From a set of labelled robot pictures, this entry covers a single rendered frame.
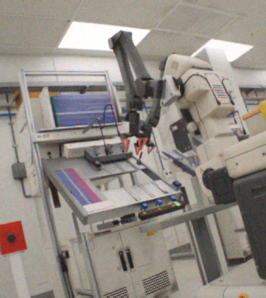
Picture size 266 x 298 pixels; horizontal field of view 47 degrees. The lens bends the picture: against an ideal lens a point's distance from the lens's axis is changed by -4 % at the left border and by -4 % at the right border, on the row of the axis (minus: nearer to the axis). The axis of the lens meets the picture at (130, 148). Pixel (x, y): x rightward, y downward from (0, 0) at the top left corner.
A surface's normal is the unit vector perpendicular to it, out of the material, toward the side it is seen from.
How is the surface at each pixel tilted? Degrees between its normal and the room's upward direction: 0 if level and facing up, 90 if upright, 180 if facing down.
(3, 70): 90
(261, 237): 90
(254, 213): 90
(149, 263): 90
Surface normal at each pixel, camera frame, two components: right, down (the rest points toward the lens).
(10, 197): 0.50, -0.31
